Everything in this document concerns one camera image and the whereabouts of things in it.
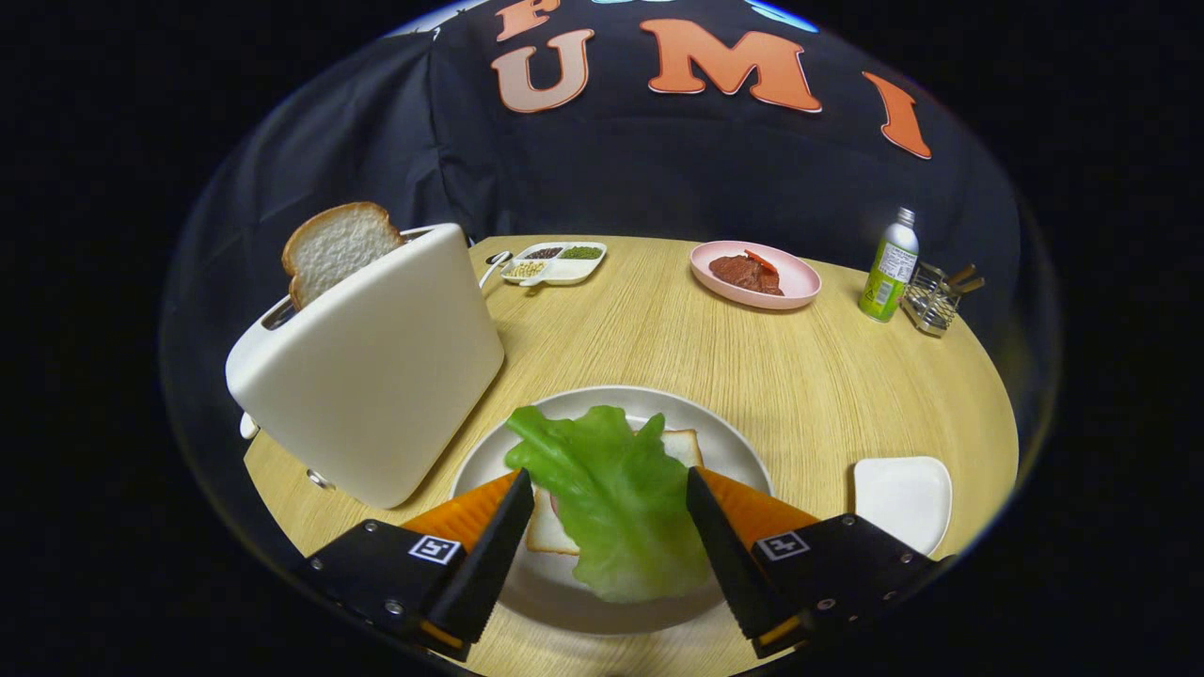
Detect green lettuce leaf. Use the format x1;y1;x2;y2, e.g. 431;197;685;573
505;405;713;604

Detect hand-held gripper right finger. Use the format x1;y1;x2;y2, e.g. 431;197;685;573
686;466;953;659

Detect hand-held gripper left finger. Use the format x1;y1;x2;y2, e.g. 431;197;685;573
299;468;536;662

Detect pink plate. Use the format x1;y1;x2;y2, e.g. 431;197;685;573
689;241;823;311

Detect red meat slice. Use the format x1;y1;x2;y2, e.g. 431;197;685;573
708;254;784;297

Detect black backdrop cloth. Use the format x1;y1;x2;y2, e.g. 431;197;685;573
165;0;1026;415

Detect green label metal bottle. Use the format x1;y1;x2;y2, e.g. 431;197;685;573
858;208;920;323

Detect large round white plate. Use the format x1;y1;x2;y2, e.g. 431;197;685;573
449;386;774;637

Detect small square white plate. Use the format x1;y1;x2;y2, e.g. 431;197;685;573
853;456;953;558

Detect white toaster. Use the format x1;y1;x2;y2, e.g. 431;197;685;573
225;222;506;511

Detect metal wire holder basket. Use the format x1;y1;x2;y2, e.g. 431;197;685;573
901;261;987;338

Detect white bread slice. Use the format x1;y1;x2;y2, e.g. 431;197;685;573
281;201;407;312
525;429;705;556

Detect white divided condiment dish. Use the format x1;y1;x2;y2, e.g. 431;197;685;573
499;242;609;288

